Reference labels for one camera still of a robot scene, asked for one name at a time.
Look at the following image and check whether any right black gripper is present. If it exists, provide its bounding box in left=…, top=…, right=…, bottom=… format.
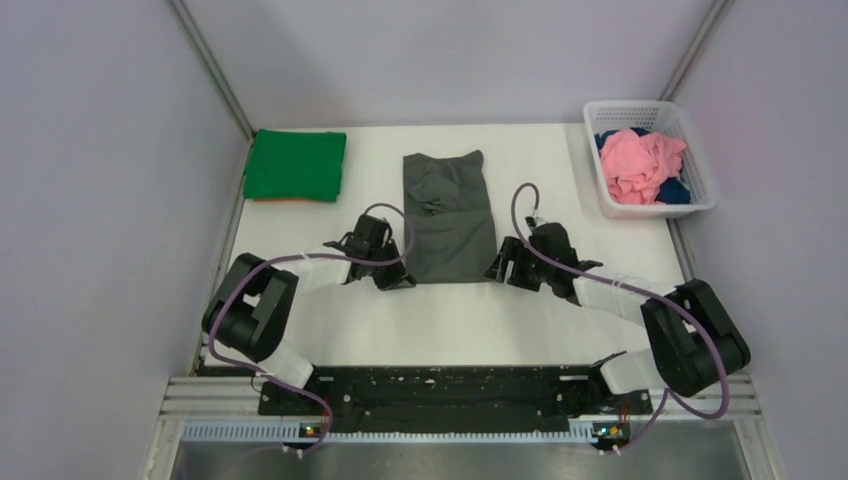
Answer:
left=484, top=236, right=554, bottom=292

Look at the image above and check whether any dark grey t-shirt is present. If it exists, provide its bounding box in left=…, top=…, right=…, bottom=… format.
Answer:
left=402, top=150, right=498, bottom=284

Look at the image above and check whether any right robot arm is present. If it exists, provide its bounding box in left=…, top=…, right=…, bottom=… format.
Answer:
left=484, top=223, right=751, bottom=412

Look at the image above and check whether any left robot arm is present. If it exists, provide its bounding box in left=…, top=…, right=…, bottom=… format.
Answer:
left=202, top=214, right=417, bottom=414

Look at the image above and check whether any folded green t-shirt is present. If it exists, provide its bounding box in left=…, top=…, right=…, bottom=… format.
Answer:
left=243, top=129, right=347, bottom=203

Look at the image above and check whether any pink t-shirt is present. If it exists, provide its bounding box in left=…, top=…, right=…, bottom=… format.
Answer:
left=599, top=129, right=688, bottom=206

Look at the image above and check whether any white plastic basket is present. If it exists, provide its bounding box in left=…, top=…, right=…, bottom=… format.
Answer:
left=583, top=100, right=716, bottom=219

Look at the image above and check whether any dark blue t-shirt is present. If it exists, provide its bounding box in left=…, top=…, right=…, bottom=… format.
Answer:
left=594, top=127, right=692, bottom=207

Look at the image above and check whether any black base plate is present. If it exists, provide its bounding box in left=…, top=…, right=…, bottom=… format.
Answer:
left=195, top=360, right=720, bottom=435

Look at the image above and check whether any white slotted cable duct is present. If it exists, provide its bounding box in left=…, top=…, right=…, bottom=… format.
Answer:
left=181, top=420, right=598, bottom=444

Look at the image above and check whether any aluminium frame rail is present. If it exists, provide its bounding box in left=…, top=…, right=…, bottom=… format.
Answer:
left=159, top=375, right=763, bottom=421

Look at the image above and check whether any left corner metal post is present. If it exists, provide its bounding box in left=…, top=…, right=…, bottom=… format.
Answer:
left=165, top=0, right=256, bottom=142

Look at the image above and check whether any corner metal post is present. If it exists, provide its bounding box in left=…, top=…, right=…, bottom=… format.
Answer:
left=659, top=0, right=735, bottom=101
left=165, top=0, right=256, bottom=142

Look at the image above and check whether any right corner metal post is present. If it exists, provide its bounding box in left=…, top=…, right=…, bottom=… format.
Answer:
left=659, top=0, right=735, bottom=101

